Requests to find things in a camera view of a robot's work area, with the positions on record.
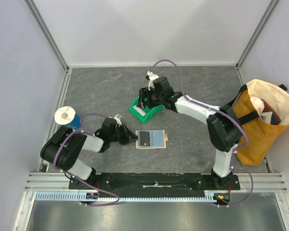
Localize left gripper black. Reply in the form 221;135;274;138
109;123;139;145

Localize green plastic bin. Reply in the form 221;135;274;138
129;97;163;123

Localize dark credit card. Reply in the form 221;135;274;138
138;130;150;148

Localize beige leather card holder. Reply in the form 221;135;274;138
135;130;169;150

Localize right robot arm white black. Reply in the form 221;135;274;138
136;71;245;190

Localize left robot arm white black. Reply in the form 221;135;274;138
40;117;138;189

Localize credit card stack in bin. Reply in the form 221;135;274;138
132;105;146;117

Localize toilet paper roll blue wrapper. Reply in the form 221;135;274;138
54;106;81;130

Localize mustard canvas tote bag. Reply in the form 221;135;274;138
228;79;289;166

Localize items inside tote bag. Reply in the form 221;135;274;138
250;96;281;125

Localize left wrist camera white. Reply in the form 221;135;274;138
113;114;122;126

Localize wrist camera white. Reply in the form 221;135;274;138
113;114;122;126
145;71;159;90

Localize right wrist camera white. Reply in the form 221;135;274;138
145;71;159;90

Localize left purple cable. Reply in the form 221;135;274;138
53;114;121;207

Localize purple cable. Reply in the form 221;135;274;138
53;114;121;207
150;59;254;209

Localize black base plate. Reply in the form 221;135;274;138
69;172;241;195

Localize slotted cable duct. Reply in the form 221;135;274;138
35;191;230;203

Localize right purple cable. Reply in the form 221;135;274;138
150;59;254;209

